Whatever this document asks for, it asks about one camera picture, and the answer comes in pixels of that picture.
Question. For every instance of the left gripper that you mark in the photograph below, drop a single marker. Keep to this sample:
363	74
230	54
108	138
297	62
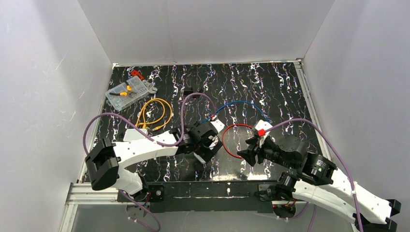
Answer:
208	146

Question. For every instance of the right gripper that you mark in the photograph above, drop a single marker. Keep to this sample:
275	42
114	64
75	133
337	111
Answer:
256	151

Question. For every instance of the black adapter with cable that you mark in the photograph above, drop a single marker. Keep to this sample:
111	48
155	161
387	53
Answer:
189	90

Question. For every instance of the white network switch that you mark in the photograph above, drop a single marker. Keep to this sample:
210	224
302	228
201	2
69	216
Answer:
199	158
132	134

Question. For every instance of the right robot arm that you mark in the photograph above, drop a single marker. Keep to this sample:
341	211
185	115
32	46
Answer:
315	179

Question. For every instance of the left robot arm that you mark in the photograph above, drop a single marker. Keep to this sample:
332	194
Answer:
107	162

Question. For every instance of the grey red adjustable wrench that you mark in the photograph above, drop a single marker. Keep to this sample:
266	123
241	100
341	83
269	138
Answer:
150	85

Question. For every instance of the clear plastic parts box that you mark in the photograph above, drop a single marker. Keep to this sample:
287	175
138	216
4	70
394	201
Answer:
121	102

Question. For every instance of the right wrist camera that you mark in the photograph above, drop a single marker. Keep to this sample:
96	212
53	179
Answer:
260	128

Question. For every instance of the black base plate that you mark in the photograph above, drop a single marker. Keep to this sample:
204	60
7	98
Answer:
207	196

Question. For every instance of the yellow handled pliers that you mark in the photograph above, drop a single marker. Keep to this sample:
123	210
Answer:
128	92

